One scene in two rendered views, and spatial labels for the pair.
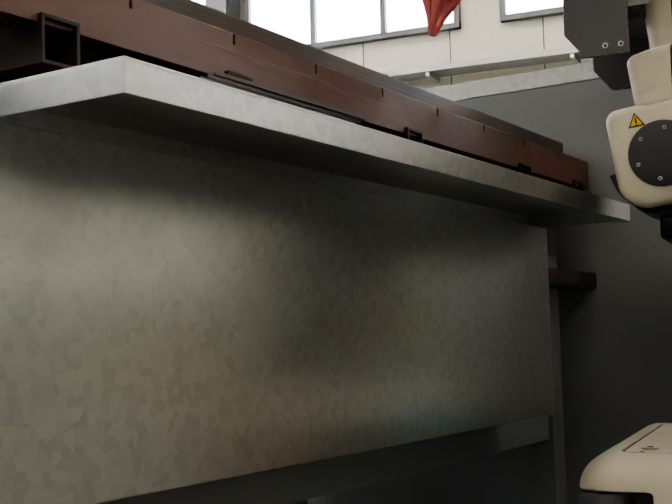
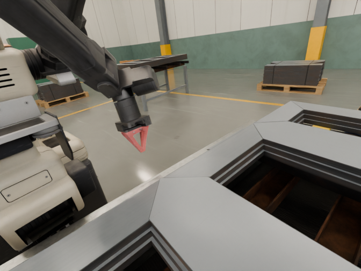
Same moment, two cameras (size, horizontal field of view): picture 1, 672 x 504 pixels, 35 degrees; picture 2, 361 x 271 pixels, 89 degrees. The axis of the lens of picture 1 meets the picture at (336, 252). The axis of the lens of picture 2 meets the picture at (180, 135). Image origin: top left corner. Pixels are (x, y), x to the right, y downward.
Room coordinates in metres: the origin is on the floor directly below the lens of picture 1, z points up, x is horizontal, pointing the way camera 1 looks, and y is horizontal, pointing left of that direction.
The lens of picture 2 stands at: (2.03, 0.11, 1.19)
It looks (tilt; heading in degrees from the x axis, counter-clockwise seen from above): 27 degrees down; 201
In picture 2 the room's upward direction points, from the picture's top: 7 degrees counter-clockwise
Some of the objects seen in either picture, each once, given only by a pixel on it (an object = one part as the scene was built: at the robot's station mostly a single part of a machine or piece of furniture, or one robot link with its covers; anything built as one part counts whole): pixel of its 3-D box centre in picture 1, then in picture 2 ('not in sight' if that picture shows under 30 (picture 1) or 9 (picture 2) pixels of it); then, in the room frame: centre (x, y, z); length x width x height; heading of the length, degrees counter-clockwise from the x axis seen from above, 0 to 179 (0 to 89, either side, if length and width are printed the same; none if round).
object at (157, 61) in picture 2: not in sight; (155, 80); (-1.92, -1.83, 0.45); 1.66 x 0.84 x 0.91; 158
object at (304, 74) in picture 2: not in sight; (292, 75); (-2.61, 1.09, 0.26); 1.20 x 0.80 x 0.53; 68
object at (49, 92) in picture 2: not in sight; (59, 91); (-1.98, -4.96, 0.28); 1.20 x 0.80 x 0.57; 158
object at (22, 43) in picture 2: not in sight; (35, 65); (-3.66, -7.81, 0.97); 1.00 x 0.49 x 1.95; 156
